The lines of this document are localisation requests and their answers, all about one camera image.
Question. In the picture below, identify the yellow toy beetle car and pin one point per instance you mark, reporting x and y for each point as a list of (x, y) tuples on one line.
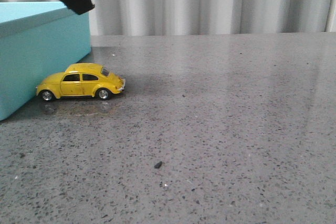
[(81, 80)]

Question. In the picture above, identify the light blue storage box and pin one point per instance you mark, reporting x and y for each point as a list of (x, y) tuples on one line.
[(37, 39)]

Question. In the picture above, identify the white pleated curtain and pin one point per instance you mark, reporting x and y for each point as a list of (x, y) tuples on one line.
[(210, 17)]

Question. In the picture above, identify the small black debris chip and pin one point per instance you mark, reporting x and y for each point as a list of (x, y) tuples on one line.
[(158, 165)]

